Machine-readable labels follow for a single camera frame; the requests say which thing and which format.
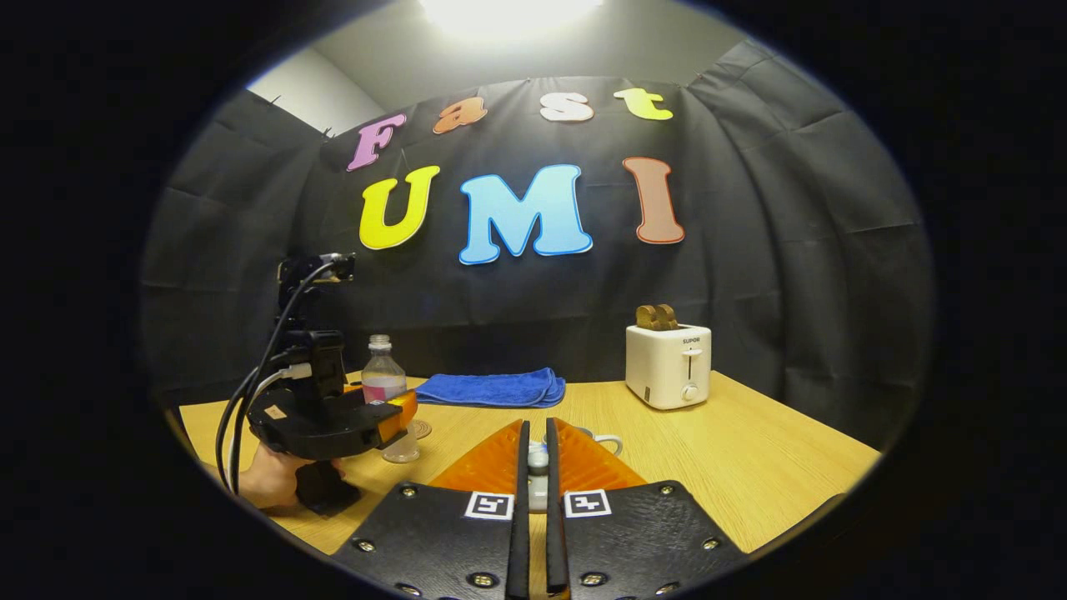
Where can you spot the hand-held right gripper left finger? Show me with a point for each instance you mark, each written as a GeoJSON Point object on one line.
{"type": "Point", "coordinates": [433, 533]}

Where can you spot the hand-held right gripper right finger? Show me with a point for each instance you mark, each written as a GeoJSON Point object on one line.
{"type": "Point", "coordinates": [642, 533]}

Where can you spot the round brown coaster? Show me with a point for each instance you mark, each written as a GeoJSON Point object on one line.
{"type": "Point", "coordinates": [423, 429]}

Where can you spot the clear plastic water bottle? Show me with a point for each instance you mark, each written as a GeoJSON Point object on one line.
{"type": "Point", "coordinates": [383, 367]}

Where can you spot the white blue teacup lid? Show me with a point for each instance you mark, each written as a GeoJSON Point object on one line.
{"type": "Point", "coordinates": [538, 462]}

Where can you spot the folded blue towel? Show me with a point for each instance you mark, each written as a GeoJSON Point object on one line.
{"type": "Point", "coordinates": [492, 387]}

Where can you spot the white toaster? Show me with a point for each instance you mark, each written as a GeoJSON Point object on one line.
{"type": "Point", "coordinates": [667, 367]}

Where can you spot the brown bread slice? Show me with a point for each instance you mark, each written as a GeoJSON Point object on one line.
{"type": "Point", "coordinates": [667, 317]}
{"type": "Point", "coordinates": [646, 317]}

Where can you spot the black backdrop cloth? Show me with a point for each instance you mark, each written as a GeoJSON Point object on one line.
{"type": "Point", "coordinates": [750, 250]}

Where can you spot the ceiling light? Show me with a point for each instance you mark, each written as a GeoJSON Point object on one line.
{"type": "Point", "coordinates": [508, 12]}

